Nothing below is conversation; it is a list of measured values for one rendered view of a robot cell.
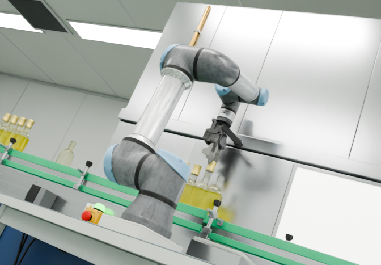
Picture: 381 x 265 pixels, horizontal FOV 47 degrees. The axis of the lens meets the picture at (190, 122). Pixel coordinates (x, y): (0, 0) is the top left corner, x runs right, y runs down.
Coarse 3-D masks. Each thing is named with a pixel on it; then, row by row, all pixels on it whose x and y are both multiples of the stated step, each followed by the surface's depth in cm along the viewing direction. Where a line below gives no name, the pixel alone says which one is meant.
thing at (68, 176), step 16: (16, 160) 203; (32, 160) 200; (48, 160) 197; (48, 176) 192; (64, 176) 190; (80, 176) 187; (96, 176) 184; (96, 192) 181; (112, 192) 179; (128, 192) 176; (176, 208) 166; (192, 208) 164; (192, 224) 161
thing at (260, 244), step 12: (216, 228) 168; (228, 228) 166; (240, 228) 164; (216, 240) 165; (228, 240) 164; (240, 240) 163; (252, 240) 161; (264, 240) 160; (276, 240) 158; (252, 252) 159; (264, 252) 158; (276, 252) 157; (288, 252) 155; (300, 252) 154; (312, 252) 152; (288, 264) 153; (300, 264) 152; (312, 264) 151; (324, 264) 150; (336, 264) 148; (348, 264) 147
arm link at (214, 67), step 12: (204, 48) 147; (204, 60) 144; (216, 60) 144; (228, 60) 147; (204, 72) 145; (216, 72) 145; (228, 72) 147; (240, 72) 157; (228, 84) 151; (240, 84) 158; (252, 84) 169; (240, 96) 171; (252, 96) 173; (264, 96) 177
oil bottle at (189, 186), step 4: (188, 180) 182; (192, 180) 182; (188, 184) 181; (192, 184) 181; (184, 188) 181; (188, 188) 180; (192, 188) 180; (184, 192) 180; (188, 192) 180; (184, 196) 179; (188, 196) 179; (180, 200) 179; (184, 200) 178; (188, 200) 178
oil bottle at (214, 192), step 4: (212, 188) 177; (216, 188) 177; (220, 188) 178; (208, 192) 177; (212, 192) 176; (216, 192) 176; (220, 192) 176; (208, 196) 176; (212, 196) 176; (216, 196) 175; (220, 196) 177; (204, 200) 176; (208, 200) 175; (212, 200) 175; (220, 200) 178; (204, 204) 175; (208, 204) 174; (212, 204) 174; (200, 208) 175; (204, 208) 174; (212, 208) 173; (208, 212) 173
